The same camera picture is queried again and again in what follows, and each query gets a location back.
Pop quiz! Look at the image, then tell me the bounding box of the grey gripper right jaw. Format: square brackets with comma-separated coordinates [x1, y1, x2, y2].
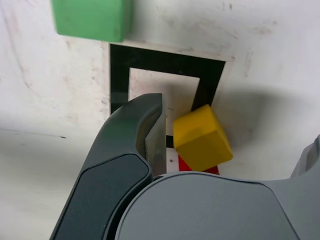
[113, 134, 320, 240]

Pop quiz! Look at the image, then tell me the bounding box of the green cube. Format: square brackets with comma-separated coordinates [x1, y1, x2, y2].
[51, 0, 133, 43]

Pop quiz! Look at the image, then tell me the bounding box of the red cube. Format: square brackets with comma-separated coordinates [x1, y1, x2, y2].
[177, 154, 221, 176]

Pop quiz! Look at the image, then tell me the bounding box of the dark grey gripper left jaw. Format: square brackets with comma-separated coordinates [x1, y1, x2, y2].
[49, 92, 168, 240]

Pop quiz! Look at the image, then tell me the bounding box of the yellow cube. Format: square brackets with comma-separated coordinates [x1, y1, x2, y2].
[172, 104, 234, 172]

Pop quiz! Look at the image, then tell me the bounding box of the black tape square outline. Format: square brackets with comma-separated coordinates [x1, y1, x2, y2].
[109, 43, 226, 148]

